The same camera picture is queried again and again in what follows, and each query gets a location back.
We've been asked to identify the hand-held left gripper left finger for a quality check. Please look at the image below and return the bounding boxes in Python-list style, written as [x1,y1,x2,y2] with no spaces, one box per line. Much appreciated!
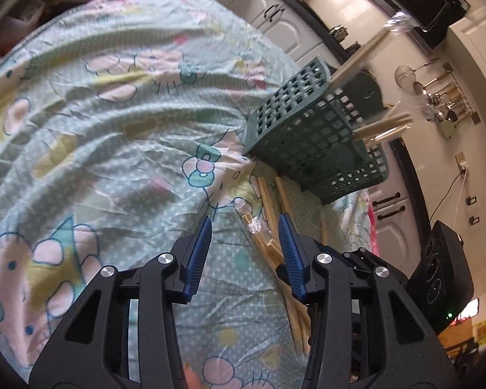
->
[28,217,213,389]

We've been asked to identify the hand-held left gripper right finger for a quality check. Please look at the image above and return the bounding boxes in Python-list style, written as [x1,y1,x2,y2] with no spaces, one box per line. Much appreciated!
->
[277,213,459,389]

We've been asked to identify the bamboo chopstick pair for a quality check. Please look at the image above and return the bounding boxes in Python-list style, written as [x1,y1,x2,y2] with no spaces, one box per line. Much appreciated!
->
[331,12,414,86]
[354,113,414,144]
[234,198,286,276]

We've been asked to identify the set of bamboo chopsticks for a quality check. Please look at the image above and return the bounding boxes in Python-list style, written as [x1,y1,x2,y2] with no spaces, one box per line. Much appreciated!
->
[233,174,329,353]

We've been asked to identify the dark green plastic utensil holder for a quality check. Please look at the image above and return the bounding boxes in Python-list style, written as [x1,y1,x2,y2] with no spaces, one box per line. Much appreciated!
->
[243,56,389,207]

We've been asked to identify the row of hanging kitchen utensils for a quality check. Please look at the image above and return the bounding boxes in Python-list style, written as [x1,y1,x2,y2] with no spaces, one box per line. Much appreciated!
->
[395,60,482,140]

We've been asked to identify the person's left hand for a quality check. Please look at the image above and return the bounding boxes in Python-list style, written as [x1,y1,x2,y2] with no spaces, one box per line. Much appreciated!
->
[185,367,203,389]

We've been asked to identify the cartoon cat printed tablecloth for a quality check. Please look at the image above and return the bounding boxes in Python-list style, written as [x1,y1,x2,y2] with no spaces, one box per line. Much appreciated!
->
[0,0,379,389]

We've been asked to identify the metal kettle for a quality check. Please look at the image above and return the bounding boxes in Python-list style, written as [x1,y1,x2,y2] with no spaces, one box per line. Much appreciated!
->
[328,24,349,43]

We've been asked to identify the white upper kitchen cabinets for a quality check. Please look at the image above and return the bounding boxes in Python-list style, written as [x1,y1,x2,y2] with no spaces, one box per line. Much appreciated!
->
[449,8,486,102]

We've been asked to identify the black power cable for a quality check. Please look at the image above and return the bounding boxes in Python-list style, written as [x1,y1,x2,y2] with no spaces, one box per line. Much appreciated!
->
[429,170,466,220]

